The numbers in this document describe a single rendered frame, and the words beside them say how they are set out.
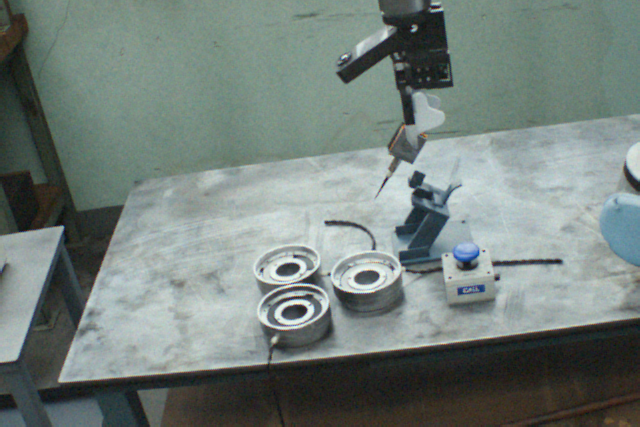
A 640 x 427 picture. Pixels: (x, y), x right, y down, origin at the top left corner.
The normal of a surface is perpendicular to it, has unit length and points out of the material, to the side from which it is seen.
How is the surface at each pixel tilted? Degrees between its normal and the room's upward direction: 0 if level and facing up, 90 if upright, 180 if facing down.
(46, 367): 0
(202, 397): 0
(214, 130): 90
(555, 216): 0
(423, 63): 90
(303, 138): 90
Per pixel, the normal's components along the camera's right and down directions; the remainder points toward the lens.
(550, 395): -0.16, -0.86
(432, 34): 0.00, 0.49
